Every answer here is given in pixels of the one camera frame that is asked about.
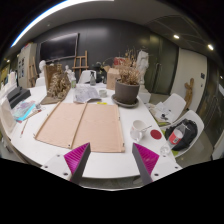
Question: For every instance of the printed newspaper sheet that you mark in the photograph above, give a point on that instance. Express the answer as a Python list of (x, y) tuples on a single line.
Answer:
[(85, 94)]

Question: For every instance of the small white figurine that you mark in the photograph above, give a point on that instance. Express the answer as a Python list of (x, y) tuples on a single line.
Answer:
[(69, 73)]

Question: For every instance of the stack of papers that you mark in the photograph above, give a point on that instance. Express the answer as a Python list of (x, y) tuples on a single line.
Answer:
[(163, 111)]

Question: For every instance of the small white cup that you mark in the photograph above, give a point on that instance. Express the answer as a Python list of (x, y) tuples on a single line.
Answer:
[(103, 93)]

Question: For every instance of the small yellow strip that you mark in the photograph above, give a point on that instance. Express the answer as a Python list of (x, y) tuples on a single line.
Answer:
[(101, 103)]

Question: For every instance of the black backpack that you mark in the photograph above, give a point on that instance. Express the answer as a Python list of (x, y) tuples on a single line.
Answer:
[(190, 133)]

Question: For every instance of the wooden mannequin figure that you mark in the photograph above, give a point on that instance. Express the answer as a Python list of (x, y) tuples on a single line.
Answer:
[(189, 93)]

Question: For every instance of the beige wood-framed board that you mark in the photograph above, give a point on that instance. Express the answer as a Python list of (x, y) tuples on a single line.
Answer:
[(96, 126)]

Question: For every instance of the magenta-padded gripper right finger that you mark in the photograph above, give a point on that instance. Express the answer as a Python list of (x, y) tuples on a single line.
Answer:
[(148, 160)]

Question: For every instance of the grey plant pot saucer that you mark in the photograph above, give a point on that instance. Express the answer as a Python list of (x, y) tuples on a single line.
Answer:
[(125, 105)]

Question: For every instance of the black wall screen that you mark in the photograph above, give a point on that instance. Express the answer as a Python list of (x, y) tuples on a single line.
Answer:
[(60, 46)]

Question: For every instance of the white cabinet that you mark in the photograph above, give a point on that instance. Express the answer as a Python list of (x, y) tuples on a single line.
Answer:
[(26, 63)]

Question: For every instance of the white chair with backpack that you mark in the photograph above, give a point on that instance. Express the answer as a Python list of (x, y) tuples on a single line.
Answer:
[(196, 116)]

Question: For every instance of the dark pot with dried plant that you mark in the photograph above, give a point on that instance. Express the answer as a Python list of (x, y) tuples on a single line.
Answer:
[(126, 91)]

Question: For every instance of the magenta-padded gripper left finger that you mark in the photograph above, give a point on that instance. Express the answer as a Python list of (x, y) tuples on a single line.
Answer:
[(75, 160)]

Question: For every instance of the flat round red coaster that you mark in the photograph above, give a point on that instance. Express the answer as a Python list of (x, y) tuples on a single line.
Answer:
[(156, 134)]

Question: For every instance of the brown wooden carved model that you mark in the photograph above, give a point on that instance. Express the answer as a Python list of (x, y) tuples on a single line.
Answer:
[(58, 86)]

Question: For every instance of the white chair with papers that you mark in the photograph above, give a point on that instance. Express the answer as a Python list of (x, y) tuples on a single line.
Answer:
[(176, 101)]

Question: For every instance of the white ceramic mug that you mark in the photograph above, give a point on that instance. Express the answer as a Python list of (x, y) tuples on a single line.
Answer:
[(137, 128)]

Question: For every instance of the black box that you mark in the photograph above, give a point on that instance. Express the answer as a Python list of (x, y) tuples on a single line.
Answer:
[(18, 95)]

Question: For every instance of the grey spray bottle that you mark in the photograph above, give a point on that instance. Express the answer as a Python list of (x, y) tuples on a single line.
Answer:
[(92, 80)]

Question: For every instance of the wooden easel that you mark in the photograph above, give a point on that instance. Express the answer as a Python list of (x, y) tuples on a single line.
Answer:
[(86, 60)]

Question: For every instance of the round ceiling spotlight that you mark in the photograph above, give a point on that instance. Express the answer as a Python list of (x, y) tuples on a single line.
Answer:
[(176, 36), (210, 47)]

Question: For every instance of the thin stirrer in mug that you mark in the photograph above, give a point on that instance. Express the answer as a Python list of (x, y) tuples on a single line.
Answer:
[(146, 128)]

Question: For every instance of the white statue pedestal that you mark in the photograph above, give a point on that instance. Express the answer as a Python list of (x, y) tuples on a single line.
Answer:
[(144, 96)]

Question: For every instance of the colourful book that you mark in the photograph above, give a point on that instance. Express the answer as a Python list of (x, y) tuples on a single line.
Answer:
[(23, 110)]

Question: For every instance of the white chair behind table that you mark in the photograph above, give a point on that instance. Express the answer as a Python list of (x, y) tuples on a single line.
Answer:
[(85, 76)]

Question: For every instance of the small white bust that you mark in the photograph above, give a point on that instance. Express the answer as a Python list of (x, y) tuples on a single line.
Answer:
[(41, 66)]

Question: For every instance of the long ceiling strip light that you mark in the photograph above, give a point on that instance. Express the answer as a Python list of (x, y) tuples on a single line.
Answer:
[(43, 16)]

